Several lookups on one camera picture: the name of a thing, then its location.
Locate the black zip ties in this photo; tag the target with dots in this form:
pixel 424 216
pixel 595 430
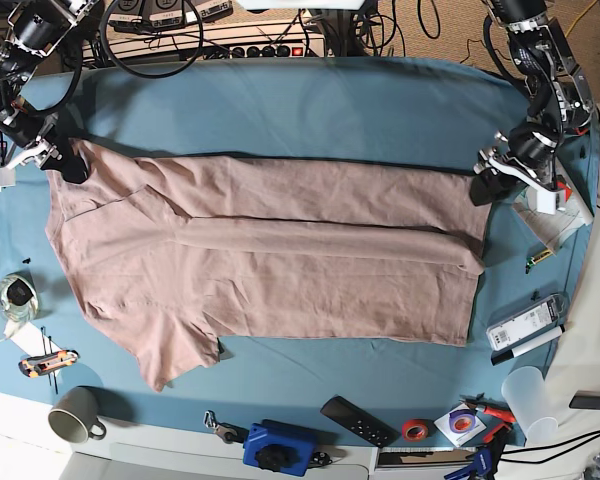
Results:
pixel 48 352

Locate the black remote control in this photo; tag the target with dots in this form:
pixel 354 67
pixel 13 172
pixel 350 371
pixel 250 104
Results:
pixel 359 422

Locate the blue box with black knob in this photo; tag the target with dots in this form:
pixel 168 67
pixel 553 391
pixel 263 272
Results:
pixel 278 448

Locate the black power adapter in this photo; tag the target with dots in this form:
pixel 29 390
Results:
pixel 585 400

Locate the white paper note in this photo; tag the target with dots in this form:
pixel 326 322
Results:
pixel 31 341

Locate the blue clamp bottom right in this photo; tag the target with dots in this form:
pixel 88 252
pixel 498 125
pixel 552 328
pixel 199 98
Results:
pixel 484 461

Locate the clear plastic case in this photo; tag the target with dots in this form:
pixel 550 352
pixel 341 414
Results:
pixel 527 322

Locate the blue table cloth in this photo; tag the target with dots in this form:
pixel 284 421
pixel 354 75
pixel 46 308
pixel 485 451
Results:
pixel 420 112

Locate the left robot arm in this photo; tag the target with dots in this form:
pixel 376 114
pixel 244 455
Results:
pixel 530 50

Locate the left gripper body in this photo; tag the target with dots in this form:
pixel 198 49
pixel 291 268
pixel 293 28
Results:
pixel 531 147

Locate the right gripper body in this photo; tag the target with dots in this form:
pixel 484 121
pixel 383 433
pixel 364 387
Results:
pixel 32 137

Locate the white power strip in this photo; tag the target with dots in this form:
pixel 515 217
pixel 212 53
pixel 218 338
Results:
pixel 277 40

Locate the booklet with red square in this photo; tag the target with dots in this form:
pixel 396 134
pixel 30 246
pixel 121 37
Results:
pixel 553 230

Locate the pink t-shirt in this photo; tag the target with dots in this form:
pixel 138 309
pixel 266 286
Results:
pixel 166 256

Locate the grey coffee mug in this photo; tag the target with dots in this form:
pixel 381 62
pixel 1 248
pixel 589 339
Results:
pixel 74 418

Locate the orange utility knife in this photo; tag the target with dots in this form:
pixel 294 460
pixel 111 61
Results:
pixel 38 366

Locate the red handled pliers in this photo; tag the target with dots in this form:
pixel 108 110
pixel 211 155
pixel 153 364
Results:
pixel 479 404

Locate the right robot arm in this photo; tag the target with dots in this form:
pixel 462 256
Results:
pixel 36 30

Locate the red tape roll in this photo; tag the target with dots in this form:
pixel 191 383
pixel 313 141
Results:
pixel 417 430

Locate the metal carabiner keychain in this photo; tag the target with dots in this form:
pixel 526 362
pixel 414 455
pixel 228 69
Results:
pixel 226 432

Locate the glass jar with black lid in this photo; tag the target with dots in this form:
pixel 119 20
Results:
pixel 18 298

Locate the black and white marker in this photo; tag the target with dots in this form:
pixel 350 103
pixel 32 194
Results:
pixel 528 346

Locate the translucent plastic cup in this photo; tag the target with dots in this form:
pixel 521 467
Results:
pixel 526 394

